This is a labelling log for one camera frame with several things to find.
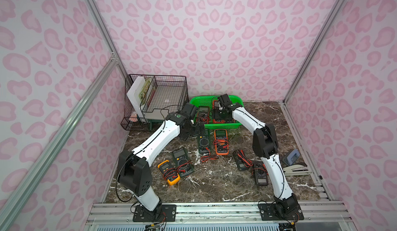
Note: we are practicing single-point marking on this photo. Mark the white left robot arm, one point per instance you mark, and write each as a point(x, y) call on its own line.
point(134, 167)

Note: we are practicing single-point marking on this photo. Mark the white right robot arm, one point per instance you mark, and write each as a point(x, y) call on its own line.
point(265, 145)

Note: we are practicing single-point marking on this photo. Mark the orange multimeter with leads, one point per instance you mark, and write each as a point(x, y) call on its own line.
point(220, 143)

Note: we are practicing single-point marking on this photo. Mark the yellow multimeter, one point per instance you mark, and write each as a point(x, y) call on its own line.
point(169, 172)

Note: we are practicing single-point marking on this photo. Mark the white stapler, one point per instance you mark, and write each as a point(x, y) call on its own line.
point(296, 170)

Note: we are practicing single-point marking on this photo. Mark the red multimeter small screen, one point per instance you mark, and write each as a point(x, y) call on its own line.
point(220, 115)

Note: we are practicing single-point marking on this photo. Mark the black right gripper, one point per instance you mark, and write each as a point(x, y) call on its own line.
point(219, 107)

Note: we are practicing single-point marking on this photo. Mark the white board in rack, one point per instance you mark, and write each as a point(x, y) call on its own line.
point(133, 95)

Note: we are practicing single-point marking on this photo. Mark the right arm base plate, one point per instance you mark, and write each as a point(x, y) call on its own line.
point(274, 212)

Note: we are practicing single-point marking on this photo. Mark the dark green multimeter lower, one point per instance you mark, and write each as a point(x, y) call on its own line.
point(183, 163)

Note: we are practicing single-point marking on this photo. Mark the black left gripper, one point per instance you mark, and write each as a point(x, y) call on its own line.
point(196, 128)

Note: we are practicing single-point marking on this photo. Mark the dark green multimeter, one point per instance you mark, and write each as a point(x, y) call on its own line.
point(183, 163)
point(203, 142)

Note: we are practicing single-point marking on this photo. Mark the grey blue hole punch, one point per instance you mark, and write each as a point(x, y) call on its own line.
point(291, 157)

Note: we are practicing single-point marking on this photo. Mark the black clamp multimeter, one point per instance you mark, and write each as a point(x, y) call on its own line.
point(260, 174)

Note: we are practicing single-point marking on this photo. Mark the black wire mesh rack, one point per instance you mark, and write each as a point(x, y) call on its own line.
point(161, 95)

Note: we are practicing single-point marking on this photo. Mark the dark green multimeter upper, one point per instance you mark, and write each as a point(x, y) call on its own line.
point(203, 142)

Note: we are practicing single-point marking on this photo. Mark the green plastic basket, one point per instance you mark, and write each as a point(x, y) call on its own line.
point(207, 102)

